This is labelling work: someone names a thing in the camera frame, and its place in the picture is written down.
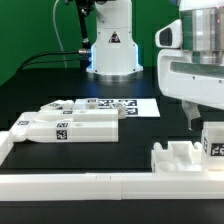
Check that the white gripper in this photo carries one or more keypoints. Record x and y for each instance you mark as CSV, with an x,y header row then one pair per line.
x,y
193,83

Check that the white chair seat piece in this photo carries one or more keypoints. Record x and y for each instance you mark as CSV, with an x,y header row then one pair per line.
x,y
179,156

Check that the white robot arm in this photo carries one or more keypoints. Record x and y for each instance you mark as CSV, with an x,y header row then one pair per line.
x,y
203,31

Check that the white flat back plate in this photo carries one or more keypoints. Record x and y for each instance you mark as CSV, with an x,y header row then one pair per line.
x,y
146,107

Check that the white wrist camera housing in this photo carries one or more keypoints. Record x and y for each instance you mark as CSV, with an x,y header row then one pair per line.
x,y
170,36

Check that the white front fence rail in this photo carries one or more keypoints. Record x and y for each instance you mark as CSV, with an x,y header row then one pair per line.
x,y
126,186

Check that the white fence rail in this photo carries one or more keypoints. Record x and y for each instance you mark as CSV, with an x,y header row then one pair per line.
x,y
6,144
126,186

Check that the white left fence rail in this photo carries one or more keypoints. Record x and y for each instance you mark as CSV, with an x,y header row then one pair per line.
x,y
6,144

